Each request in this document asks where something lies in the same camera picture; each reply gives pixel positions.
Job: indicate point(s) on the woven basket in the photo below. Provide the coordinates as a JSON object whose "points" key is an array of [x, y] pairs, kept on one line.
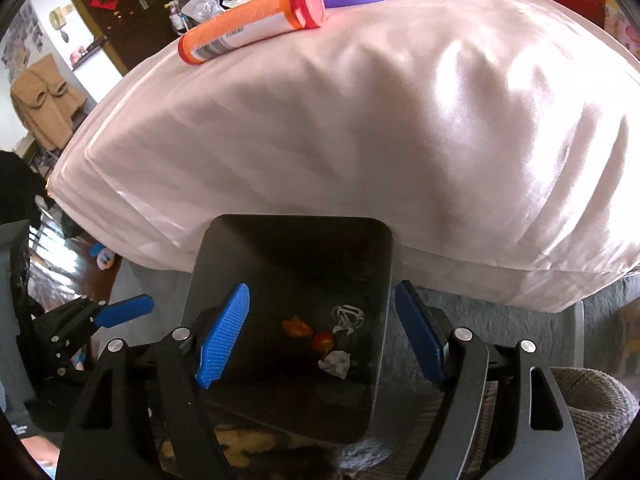
{"points": [[595, 400]]}

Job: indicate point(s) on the wall photo collage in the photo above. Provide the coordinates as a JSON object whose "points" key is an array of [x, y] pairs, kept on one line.
{"points": [[22, 40]]}

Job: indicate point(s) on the dark wooden door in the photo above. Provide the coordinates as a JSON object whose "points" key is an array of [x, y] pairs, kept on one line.
{"points": [[145, 35]]}

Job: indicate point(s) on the orange crumpled wrapper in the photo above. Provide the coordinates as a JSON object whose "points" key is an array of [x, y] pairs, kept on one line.
{"points": [[296, 326]]}

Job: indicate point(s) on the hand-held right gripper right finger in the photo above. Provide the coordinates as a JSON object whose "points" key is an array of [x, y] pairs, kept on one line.
{"points": [[420, 340]]}

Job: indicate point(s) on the black trash bin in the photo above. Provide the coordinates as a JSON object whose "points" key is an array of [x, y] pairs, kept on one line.
{"points": [[280, 260]]}

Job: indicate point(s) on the brown patterned cloth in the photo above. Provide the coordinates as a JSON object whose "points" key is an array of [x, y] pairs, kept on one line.
{"points": [[245, 442]]}

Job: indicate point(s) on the orange tube with red cap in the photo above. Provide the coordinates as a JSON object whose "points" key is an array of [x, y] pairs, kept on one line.
{"points": [[240, 25]]}

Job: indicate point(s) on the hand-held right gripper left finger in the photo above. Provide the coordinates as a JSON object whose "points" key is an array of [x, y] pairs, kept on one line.
{"points": [[222, 335]]}

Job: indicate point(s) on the white pump bottle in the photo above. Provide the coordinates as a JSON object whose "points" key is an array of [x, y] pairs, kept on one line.
{"points": [[177, 20]]}

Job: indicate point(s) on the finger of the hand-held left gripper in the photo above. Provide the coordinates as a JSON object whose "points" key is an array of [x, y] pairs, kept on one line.
{"points": [[125, 307]]}

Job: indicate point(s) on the small red orange item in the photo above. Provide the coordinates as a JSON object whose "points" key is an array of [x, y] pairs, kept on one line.
{"points": [[323, 341]]}

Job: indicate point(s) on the duck plush toy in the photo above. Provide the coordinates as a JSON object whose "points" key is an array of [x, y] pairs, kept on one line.
{"points": [[103, 257]]}

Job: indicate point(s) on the white crumpled tissue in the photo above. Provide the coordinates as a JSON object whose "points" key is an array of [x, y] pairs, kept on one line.
{"points": [[336, 364]]}

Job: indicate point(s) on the beige hanging coat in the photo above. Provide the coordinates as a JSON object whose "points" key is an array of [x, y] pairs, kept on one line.
{"points": [[45, 105]]}

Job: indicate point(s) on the grey rug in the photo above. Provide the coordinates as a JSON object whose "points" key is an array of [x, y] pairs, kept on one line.
{"points": [[500, 330]]}

